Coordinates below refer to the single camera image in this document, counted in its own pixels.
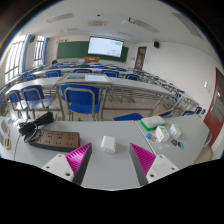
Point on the group of grey desks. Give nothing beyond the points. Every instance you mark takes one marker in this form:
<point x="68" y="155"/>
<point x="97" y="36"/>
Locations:
<point x="36" y="83"/>

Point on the small white box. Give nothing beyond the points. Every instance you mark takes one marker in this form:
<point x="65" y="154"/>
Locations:
<point x="162" y="134"/>
<point x="175" y="131"/>

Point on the white green flat pack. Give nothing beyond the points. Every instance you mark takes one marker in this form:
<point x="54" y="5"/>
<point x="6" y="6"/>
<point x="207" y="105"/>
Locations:
<point x="152" y="122"/>

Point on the small dark items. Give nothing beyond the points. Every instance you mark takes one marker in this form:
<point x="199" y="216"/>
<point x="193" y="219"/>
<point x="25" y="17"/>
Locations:
<point x="177" y="144"/>

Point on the grey desk with framed top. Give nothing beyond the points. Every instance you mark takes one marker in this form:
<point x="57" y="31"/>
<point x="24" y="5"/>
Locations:
<point x="83" y="78"/>

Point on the blue printed card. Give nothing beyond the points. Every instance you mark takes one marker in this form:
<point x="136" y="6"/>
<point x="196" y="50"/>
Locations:
<point x="151" y="137"/>

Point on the brown black power strip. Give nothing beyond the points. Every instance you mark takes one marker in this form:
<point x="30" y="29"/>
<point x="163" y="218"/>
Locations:
<point x="56" y="140"/>

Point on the large window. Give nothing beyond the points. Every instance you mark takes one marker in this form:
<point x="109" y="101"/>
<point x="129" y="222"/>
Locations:
<point x="15" y="58"/>

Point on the narrow window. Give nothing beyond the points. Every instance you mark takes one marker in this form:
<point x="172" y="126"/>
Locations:
<point x="39" y="50"/>

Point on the group of ceiling lights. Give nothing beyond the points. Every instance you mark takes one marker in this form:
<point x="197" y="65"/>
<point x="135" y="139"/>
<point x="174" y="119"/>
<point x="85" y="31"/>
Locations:
<point x="60" y="17"/>

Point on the red-brown door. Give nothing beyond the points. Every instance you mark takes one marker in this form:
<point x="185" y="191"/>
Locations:
<point x="216" y="110"/>

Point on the brown classroom door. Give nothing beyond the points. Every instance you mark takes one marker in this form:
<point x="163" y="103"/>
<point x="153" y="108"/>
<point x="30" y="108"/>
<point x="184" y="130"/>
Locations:
<point x="140" y="58"/>

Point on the orange lectern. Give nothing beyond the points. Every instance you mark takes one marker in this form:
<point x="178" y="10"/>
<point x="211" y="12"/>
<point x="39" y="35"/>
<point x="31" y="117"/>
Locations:
<point x="92" y="59"/>

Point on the projection screen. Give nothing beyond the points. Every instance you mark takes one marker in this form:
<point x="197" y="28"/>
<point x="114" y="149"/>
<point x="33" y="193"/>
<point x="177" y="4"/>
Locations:
<point x="105" y="47"/>

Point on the ceiling projector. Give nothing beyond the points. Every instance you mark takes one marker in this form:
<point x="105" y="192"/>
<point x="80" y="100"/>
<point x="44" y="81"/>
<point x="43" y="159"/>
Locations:
<point x="127" y="21"/>

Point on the black wall speaker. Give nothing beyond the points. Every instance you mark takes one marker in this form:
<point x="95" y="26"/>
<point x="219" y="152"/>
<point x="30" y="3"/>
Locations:
<point x="156" y="44"/>
<point x="32" y="39"/>

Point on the group of blue chairs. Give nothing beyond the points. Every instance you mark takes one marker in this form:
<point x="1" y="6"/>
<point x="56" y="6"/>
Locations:
<point x="53" y="73"/>

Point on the ceiling air vent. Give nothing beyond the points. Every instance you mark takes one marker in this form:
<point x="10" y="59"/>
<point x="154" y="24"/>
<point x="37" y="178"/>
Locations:
<point x="98" y="23"/>

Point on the blue chair seat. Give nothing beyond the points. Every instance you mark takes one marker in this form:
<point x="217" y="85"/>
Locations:
<point x="128" y="117"/>

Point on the green chalkboard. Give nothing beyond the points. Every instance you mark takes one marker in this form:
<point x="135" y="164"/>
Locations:
<point x="71" y="50"/>

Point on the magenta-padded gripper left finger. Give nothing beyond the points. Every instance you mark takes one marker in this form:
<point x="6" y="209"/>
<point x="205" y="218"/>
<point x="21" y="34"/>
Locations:
<point x="61" y="163"/>

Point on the white charger block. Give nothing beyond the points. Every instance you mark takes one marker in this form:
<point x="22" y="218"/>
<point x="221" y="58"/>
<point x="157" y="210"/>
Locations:
<point x="108" y="145"/>

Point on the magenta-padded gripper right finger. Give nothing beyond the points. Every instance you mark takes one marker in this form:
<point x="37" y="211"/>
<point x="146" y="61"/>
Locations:
<point x="160" y="165"/>

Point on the blue metal-framed chair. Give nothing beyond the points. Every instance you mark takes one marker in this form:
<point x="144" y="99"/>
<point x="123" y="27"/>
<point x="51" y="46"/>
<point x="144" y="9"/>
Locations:
<point x="36" y="96"/>
<point x="15" y="98"/>
<point x="81" y="100"/>

